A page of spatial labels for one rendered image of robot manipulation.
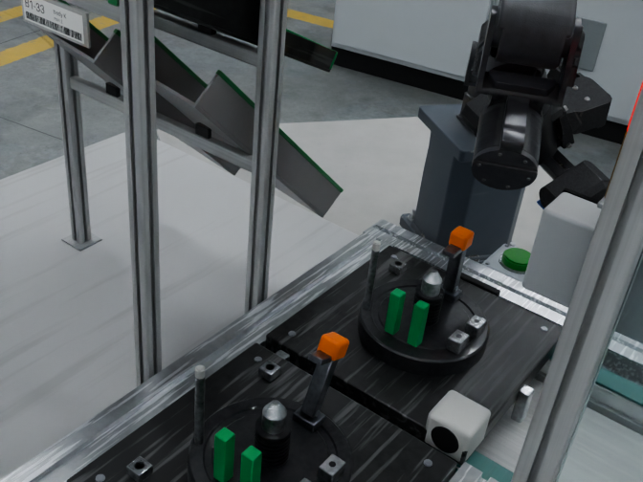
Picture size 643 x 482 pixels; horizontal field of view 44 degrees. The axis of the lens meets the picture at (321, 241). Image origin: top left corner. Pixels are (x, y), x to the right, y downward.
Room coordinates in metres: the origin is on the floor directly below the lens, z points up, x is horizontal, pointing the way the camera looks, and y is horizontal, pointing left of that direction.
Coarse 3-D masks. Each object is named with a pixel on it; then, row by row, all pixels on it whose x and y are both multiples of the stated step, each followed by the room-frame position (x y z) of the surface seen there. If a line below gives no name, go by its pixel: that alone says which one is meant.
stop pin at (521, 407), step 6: (522, 390) 0.61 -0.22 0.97; (528, 390) 0.61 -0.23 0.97; (522, 396) 0.60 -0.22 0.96; (528, 396) 0.60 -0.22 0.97; (516, 402) 0.61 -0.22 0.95; (522, 402) 0.60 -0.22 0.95; (528, 402) 0.60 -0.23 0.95; (516, 408) 0.60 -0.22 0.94; (522, 408) 0.60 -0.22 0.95; (516, 414) 0.60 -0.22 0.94; (522, 414) 0.60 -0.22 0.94; (516, 420) 0.60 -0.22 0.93; (522, 420) 0.60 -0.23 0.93
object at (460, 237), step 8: (456, 232) 0.72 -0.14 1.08; (464, 232) 0.72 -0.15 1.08; (472, 232) 0.72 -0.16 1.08; (456, 240) 0.71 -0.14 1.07; (464, 240) 0.71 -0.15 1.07; (472, 240) 0.72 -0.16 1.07; (448, 248) 0.71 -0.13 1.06; (456, 248) 0.71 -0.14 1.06; (464, 248) 0.71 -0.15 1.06; (456, 256) 0.72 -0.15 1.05; (464, 256) 0.72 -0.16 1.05; (448, 264) 0.72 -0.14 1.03; (456, 264) 0.71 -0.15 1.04; (448, 272) 0.72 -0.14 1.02; (456, 272) 0.71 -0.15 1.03; (448, 280) 0.72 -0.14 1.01; (456, 280) 0.72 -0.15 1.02; (448, 288) 0.72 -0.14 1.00; (456, 288) 0.72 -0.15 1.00
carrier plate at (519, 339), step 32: (384, 256) 0.82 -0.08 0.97; (352, 288) 0.74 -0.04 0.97; (288, 320) 0.67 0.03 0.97; (320, 320) 0.68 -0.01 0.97; (352, 320) 0.68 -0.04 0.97; (512, 320) 0.72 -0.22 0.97; (544, 320) 0.72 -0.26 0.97; (288, 352) 0.63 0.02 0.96; (352, 352) 0.63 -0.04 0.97; (512, 352) 0.66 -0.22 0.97; (544, 352) 0.67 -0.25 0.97; (352, 384) 0.58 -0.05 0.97; (384, 384) 0.59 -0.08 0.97; (416, 384) 0.59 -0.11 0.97; (448, 384) 0.60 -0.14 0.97; (480, 384) 0.60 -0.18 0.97; (512, 384) 0.61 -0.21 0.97; (384, 416) 0.56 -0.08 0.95; (416, 416) 0.55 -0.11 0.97
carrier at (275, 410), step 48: (240, 384) 0.57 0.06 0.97; (288, 384) 0.57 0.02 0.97; (144, 432) 0.49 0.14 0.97; (192, 432) 0.50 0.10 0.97; (240, 432) 0.49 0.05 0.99; (288, 432) 0.46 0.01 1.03; (336, 432) 0.50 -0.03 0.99; (384, 432) 0.52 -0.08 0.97; (96, 480) 0.44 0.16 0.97; (144, 480) 0.44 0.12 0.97; (192, 480) 0.43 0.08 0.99; (240, 480) 0.42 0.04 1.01; (288, 480) 0.44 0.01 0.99; (336, 480) 0.44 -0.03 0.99; (384, 480) 0.47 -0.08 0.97; (432, 480) 0.47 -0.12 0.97
